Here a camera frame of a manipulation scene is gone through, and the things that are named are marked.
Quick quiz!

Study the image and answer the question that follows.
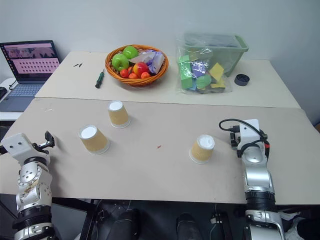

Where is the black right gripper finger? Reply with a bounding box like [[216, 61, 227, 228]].
[[229, 131, 239, 151]]

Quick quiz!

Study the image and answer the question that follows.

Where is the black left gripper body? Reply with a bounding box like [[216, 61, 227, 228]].
[[31, 139, 52, 155]]

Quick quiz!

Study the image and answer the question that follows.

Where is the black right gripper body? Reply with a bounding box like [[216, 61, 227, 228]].
[[232, 125, 243, 145]]

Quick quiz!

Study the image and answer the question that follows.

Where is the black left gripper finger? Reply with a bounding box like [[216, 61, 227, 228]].
[[44, 130, 56, 149]]

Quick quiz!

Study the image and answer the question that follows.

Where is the brown ribbed paper cup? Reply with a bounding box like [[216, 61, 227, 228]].
[[107, 100, 132, 130], [188, 134, 216, 166], [77, 123, 111, 156]]

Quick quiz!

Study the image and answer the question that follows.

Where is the black round cap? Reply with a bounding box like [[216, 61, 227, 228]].
[[234, 73, 251, 87]]

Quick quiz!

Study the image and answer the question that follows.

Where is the green half round foam block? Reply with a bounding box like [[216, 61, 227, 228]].
[[195, 74, 214, 89]]

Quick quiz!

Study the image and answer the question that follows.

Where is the yellow foam block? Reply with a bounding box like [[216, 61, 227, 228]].
[[208, 62, 226, 84]]

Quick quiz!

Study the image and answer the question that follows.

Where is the purple foam block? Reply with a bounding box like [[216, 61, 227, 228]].
[[190, 59, 211, 76]]

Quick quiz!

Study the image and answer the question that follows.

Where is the large green foam block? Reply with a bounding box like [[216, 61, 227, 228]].
[[179, 55, 199, 89]]

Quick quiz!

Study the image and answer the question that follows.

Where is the grey open laptop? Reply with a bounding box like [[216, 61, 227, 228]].
[[0, 39, 62, 113]]

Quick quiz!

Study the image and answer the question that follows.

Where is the green plastic bin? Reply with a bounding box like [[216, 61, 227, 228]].
[[183, 32, 249, 78]]

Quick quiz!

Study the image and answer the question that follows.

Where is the white crumpled plastic bag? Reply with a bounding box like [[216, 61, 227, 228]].
[[276, 209, 304, 226]]

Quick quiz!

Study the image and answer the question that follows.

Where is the clear plastic bag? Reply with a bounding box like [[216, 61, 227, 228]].
[[175, 32, 235, 96]]

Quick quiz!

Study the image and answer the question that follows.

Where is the orange wicker basket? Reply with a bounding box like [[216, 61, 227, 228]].
[[104, 44, 170, 87]]

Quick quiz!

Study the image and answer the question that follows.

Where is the green toy apple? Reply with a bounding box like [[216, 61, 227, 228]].
[[111, 53, 130, 72], [122, 45, 139, 60]]

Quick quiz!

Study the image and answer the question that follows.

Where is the white purple crumpled wrapper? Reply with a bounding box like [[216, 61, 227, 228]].
[[129, 49, 166, 75]]

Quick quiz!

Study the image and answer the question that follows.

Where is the red yellow toy peach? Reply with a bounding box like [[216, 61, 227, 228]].
[[132, 61, 150, 76]]

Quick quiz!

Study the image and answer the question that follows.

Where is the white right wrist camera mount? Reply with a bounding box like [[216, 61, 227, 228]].
[[236, 118, 261, 149]]

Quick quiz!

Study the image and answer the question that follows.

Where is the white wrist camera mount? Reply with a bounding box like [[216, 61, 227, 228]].
[[236, 118, 261, 149], [0, 133, 35, 161]]

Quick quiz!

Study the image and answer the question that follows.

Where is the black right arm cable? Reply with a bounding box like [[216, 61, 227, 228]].
[[218, 118, 264, 159]]

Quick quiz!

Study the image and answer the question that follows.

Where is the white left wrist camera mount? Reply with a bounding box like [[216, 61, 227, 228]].
[[0, 133, 35, 161]]

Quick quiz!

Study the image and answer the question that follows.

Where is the green handled screwdriver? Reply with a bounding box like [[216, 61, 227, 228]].
[[94, 69, 107, 89]]

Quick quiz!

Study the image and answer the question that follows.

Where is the black table frame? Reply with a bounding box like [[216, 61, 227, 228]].
[[50, 197, 101, 240]]

